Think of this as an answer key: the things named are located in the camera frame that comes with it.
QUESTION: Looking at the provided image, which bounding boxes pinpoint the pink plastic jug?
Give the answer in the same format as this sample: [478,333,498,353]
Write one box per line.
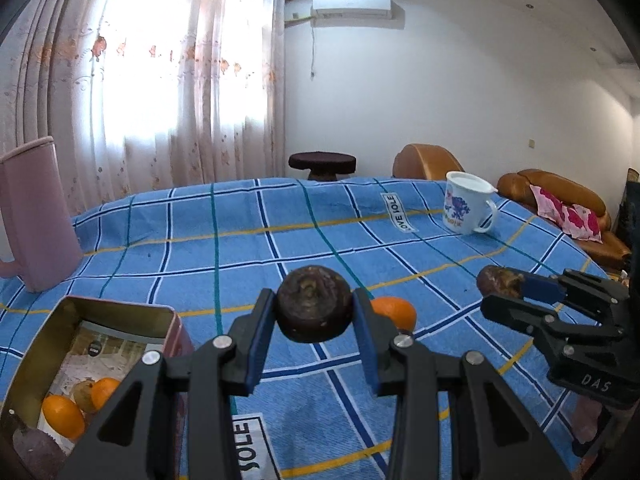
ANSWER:
[0,136,83,293]

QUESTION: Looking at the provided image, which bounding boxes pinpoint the white printed mug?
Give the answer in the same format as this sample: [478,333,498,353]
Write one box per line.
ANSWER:
[442,171,499,236]

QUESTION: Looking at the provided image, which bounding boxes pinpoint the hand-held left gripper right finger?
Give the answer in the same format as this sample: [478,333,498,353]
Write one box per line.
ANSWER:
[354,287,571,480]

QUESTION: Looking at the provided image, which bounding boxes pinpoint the blue checked tablecloth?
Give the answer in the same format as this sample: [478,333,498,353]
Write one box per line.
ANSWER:
[0,176,621,480]

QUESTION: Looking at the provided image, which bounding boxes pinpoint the dark purple passion fruit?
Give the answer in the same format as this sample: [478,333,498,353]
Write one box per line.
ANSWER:
[476,266,523,298]

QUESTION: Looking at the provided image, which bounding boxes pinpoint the brown leather armchair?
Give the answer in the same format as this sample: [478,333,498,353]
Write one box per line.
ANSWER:
[392,143,466,181]

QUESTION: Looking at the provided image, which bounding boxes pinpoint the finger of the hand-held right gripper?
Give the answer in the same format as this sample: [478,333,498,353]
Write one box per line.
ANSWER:
[520,269,628,321]
[481,295,566,341]

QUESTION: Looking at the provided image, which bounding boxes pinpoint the orange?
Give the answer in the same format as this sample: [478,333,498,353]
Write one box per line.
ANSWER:
[90,377,122,413]
[42,395,87,442]
[370,296,417,333]

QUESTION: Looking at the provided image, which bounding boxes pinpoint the dark round stool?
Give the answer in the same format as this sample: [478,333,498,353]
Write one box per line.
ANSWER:
[288,151,357,182]

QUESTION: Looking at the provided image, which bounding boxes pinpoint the small green-brown fruit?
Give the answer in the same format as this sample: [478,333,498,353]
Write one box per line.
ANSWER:
[72,380,96,413]

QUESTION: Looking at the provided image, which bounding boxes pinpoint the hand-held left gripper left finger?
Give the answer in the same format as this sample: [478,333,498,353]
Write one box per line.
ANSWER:
[59,287,277,480]

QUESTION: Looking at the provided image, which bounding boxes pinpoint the floral sheer curtain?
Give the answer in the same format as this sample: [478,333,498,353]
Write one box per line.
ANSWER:
[0,0,296,216]

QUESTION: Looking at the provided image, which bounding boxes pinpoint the dark brown round fruit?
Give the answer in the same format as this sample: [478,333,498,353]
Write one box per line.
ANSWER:
[276,266,355,343]

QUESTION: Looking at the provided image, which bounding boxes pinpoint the pink metal tin box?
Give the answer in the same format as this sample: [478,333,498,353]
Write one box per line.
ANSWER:
[0,296,196,480]

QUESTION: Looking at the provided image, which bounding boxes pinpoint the pink floral pillow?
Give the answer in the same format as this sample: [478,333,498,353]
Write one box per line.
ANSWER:
[530,185,603,243]

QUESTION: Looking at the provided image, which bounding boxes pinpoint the dark cabinet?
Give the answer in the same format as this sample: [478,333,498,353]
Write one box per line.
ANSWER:
[617,167,640,261]

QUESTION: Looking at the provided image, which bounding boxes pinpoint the large purple round fruit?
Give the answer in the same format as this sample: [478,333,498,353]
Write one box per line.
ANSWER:
[10,412,71,480]

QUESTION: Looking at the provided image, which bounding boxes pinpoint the printed paper sheet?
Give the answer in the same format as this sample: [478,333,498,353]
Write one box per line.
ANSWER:
[37,322,166,441]

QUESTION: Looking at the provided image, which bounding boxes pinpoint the white wall air conditioner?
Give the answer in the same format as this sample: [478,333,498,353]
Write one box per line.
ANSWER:
[311,0,392,17]

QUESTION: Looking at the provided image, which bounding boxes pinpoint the brown leather sofa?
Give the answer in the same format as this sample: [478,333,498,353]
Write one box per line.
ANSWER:
[497,169,632,271]

